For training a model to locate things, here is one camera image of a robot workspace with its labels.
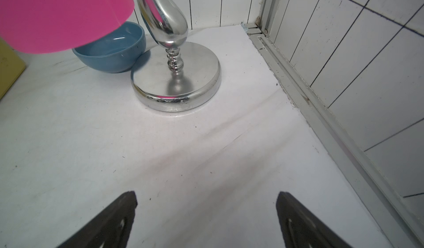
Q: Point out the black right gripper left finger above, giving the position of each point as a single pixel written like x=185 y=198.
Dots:
x=111 y=228

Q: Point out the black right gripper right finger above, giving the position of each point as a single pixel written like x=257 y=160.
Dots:
x=301 y=228

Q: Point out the olive three-drawer cabinet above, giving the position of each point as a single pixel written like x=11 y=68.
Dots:
x=11 y=67

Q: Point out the chrome glass rack stand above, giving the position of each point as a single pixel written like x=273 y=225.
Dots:
x=176 y=75

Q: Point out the blue ceramic bowl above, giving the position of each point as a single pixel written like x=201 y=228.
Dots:
x=116 y=52

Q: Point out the pink plastic goblet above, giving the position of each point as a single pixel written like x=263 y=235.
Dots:
x=46 y=26

